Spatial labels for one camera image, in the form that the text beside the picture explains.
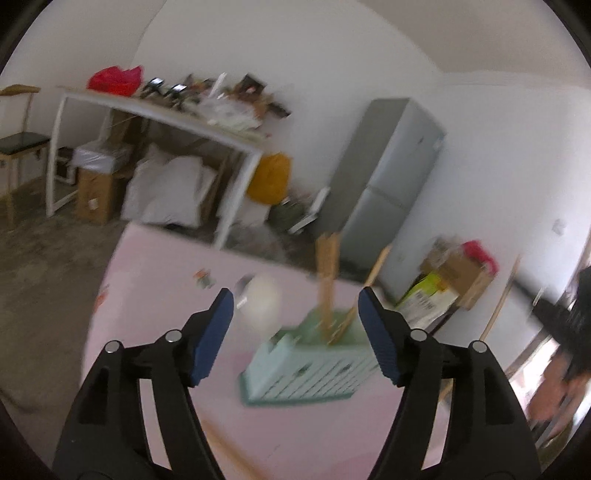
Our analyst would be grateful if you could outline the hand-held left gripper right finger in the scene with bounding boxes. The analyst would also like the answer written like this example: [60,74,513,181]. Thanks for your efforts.
[358,286,542,480]

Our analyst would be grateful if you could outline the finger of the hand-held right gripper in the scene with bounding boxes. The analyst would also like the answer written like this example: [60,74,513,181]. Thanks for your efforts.
[512,277,548,319]

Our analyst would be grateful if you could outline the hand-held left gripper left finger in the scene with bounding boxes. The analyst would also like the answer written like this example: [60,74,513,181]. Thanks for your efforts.
[53,288,235,480]

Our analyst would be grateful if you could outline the teal star-holed utensil holder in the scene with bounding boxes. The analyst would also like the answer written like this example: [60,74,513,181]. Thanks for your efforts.
[239,308,395,408]

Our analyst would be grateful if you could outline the bunch of wooden chopsticks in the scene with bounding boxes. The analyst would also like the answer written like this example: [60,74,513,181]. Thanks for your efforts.
[315,232,392,348]

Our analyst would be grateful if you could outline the person's right hand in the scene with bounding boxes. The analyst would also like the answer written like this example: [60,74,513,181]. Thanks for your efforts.
[527,353,585,428]

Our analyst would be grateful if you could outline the white and green rice bag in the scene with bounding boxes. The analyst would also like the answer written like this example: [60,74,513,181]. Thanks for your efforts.
[395,271,459,329]

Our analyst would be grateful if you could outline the red plastic bag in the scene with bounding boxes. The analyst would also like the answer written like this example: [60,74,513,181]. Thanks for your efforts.
[87,65,145,96]
[462,239,500,274]

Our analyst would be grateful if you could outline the large cardboard box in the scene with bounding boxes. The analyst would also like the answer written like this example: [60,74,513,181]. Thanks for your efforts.
[419,237,496,311]

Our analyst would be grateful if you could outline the pink printed tablecloth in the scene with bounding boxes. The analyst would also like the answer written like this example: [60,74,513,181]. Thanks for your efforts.
[83,222,462,480]

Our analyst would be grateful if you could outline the dark green bag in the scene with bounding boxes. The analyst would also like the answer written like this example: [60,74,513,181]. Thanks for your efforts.
[269,202,306,232]

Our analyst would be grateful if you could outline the white upright board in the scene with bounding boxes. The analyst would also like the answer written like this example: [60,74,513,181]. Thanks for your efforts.
[288,186,331,234]

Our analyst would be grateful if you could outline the white sacks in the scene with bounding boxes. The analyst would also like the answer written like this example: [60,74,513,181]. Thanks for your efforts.
[121,147,219,228]

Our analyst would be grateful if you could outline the grey refrigerator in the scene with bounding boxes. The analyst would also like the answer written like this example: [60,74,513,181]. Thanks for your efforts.
[323,97,447,296]

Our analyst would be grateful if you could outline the yellow plastic bag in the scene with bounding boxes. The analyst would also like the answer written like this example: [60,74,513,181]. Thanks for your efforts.
[246,152,293,205]

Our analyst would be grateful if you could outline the plastic-covered box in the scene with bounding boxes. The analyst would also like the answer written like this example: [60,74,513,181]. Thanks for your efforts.
[73,140,136,175]

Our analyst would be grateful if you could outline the white plastic bag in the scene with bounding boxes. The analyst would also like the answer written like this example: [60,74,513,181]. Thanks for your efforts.
[198,95,262,132]

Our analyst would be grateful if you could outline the long white table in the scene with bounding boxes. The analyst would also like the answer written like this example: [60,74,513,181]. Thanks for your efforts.
[45,87,269,251]

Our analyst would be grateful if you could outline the pile of assorted packages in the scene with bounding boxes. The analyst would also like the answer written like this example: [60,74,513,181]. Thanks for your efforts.
[226,73,291,121]

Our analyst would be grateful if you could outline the wooden chair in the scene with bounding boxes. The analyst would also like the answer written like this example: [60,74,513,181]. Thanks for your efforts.
[0,84,52,224]

